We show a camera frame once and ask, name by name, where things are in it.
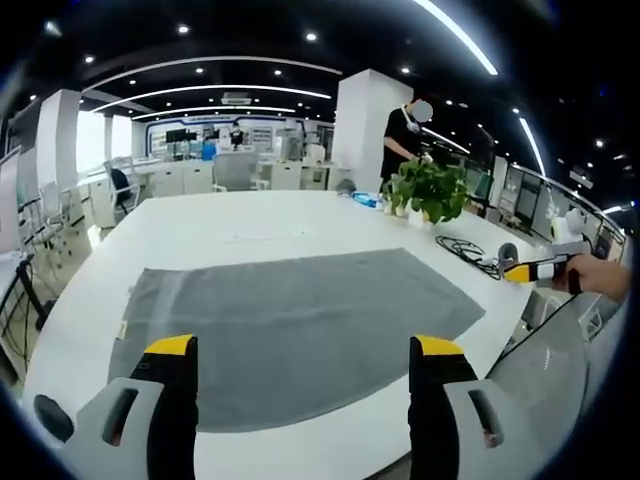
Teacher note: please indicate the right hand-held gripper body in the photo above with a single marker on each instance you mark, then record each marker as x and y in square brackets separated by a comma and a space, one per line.
[572, 255]

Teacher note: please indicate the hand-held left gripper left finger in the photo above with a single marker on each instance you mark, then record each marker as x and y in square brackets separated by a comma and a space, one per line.
[150, 415]

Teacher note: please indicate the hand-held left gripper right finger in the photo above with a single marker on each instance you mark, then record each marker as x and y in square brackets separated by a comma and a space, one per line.
[450, 415]

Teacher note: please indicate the grey towel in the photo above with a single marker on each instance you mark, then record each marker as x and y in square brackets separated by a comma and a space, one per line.
[300, 330]

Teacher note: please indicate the person's right hand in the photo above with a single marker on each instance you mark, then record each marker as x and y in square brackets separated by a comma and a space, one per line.
[600, 275]

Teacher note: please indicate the grey tape roll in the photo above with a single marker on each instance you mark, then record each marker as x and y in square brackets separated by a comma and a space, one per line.
[509, 251]

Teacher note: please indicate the computer monitor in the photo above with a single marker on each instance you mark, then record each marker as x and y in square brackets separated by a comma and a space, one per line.
[527, 200]

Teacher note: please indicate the small black oval object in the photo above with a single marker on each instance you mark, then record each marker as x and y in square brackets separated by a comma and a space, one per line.
[52, 417]

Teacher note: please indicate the green potted plant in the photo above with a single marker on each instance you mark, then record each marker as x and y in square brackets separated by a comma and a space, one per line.
[430, 190]

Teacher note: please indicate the blue and white packet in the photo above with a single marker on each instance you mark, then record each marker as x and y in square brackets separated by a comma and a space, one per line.
[367, 199]

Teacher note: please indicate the white pillar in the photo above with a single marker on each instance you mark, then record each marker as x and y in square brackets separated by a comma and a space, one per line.
[372, 130]

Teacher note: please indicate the white table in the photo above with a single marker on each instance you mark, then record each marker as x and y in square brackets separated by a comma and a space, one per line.
[240, 220]

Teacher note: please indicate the black and white office chair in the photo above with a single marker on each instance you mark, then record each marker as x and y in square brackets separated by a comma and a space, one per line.
[120, 185]

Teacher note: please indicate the white cabinet desk row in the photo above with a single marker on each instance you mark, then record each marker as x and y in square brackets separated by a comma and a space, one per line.
[225, 175]

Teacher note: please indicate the grey mesh office chair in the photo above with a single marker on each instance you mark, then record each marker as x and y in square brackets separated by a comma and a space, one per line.
[235, 172]

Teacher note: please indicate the black table leg frame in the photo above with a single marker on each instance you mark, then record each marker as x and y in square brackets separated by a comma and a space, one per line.
[30, 295]

